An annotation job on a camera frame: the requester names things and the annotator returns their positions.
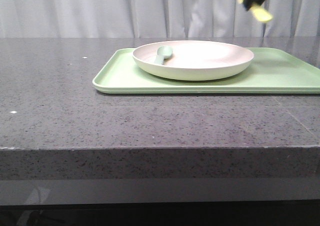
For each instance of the yellow plastic fork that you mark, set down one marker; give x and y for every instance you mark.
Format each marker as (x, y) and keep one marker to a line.
(259, 13)

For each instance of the white round plate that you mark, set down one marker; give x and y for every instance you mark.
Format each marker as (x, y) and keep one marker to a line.
(194, 60)

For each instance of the light green tray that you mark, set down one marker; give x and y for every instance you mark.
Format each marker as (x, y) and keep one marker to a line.
(272, 71)

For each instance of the pale green spoon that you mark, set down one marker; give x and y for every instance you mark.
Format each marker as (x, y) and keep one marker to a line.
(163, 53)

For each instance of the white curtain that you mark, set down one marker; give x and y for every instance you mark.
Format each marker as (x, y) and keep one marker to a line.
(154, 19)

